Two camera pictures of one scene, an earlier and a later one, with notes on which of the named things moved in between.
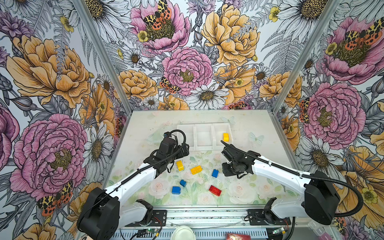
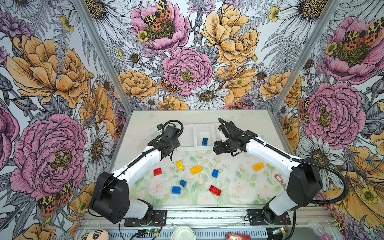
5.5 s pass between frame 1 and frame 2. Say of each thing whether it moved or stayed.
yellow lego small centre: stayed
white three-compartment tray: stayed
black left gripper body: moved
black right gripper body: moved
